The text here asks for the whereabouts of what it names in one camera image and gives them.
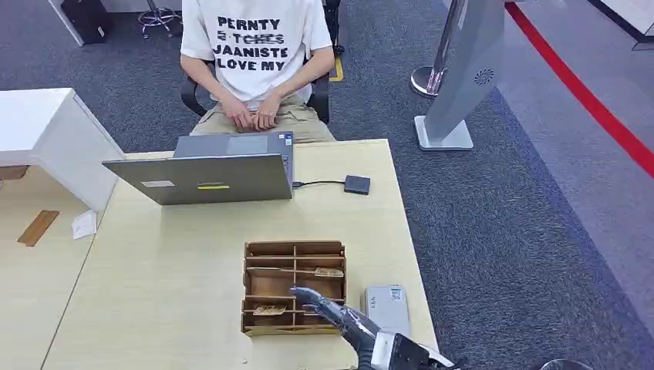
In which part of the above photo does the white paper slip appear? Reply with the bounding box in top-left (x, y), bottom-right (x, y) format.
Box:
top-left (70, 210), bottom-right (98, 241)

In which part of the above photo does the chrome chair base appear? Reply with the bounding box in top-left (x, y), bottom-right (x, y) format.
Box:
top-left (137, 0), bottom-right (184, 40)

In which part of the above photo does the person's right hand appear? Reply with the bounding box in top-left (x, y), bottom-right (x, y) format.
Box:
top-left (220, 94), bottom-right (255, 131)

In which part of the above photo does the chrome stanchion post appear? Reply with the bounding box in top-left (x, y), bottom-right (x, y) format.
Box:
top-left (410, 0), bottom-right (468, 99)

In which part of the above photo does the brown flat strip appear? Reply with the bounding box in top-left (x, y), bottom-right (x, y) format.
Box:
top-left (16, 210), bottom-right (60, 248)

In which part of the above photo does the dark square adapter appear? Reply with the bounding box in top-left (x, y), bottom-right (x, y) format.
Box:
top-left (343, 174), bottom-right (372, 196)

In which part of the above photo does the person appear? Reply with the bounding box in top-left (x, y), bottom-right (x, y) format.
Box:
top-left (180, 0), bottom-right (337, 144)

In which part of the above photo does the black stand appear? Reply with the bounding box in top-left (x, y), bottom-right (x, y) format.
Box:
top-left (322, 0), bottom-right (346, 56)

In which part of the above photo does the black bag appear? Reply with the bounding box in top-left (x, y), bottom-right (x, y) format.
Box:
top-left (60, 0), bottom-right (114, 45)

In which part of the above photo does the black office chair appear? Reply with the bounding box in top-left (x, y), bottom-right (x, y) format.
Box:
top-left (180, 53), bottom-right (332, 126)

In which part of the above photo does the grey flat card reader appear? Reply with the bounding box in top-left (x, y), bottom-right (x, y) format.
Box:
top-left (363, 284), bottom-right (412, 338)

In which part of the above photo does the person's left hand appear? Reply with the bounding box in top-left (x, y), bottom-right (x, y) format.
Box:
top-left (252, 93), bottom-right (283, 132)

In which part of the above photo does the white board dark frame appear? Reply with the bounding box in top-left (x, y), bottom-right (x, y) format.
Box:
top-left (585, 0), bottom-right (654, 52)

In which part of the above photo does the black cable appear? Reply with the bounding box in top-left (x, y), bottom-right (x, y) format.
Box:
top-left (292, 180), bottom-right (346, 189)

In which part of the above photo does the wooden card box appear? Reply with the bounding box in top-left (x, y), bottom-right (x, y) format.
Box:
top-left (241, 240), bottom-right (349, 338)

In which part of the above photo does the grey round object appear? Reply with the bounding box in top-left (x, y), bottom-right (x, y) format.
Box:
top-left (540, 358), bottom-right (594, 370)

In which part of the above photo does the grey kiosk stand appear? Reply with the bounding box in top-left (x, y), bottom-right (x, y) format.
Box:
top-left (413, 0), bottom-right (507, 152)

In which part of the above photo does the red floor tape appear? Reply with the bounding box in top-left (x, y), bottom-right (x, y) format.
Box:
top-left (504, 2), bottom-right (654, 180)

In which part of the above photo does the grey laptop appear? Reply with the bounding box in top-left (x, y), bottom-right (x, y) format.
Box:
top-left (101, 131), bottom-right (295, 207)

